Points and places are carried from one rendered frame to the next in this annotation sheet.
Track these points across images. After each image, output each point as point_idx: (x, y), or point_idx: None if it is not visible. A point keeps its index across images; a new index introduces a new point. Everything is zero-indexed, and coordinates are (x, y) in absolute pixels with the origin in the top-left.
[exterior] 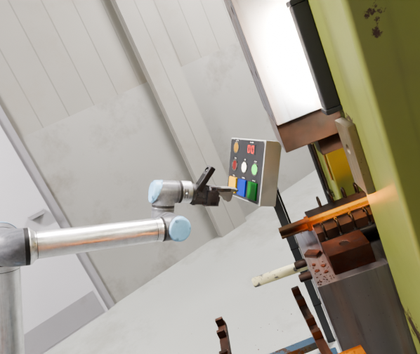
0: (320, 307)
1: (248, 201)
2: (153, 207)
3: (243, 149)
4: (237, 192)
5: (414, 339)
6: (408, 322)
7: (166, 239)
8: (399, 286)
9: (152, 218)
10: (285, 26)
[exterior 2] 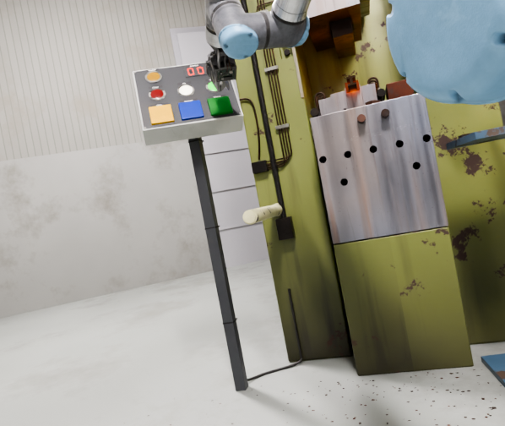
0: (236, 326)
1: (214, 118)
2: (233, 3)
3: (174, 75)
4: (183, 116)
5: (438, 166)
6: (435, 149)
7: (303, 22)
8: (437, 108)
9: (238, 13)
10: None
